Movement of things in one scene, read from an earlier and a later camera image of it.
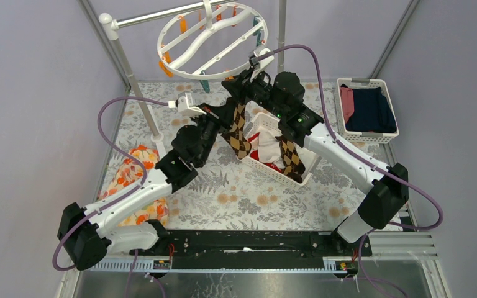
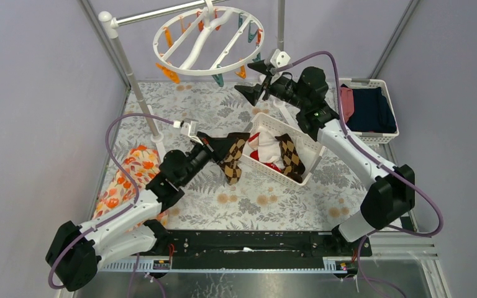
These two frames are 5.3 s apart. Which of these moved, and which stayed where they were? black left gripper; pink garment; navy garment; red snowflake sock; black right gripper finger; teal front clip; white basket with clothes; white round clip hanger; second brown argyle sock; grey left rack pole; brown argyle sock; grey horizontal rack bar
Moved: teal front clip; black right gripper finger; brown argyle sock; black left gripper
Stayed: white basket with clothes; red snowflake sock; pink garment; white round clip hanger; navy garment; second brown argyle sock; grey horizontal rack bar; grey left rack pole
